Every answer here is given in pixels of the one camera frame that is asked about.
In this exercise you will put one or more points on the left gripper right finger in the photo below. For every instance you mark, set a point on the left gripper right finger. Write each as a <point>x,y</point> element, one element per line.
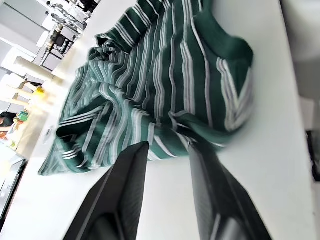
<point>215,197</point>

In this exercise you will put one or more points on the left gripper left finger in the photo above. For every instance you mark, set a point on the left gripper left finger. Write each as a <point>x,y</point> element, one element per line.
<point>125,190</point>

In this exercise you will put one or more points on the green white striped T-shirt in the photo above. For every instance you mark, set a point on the green white striped T-shirt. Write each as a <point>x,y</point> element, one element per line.
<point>162,85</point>

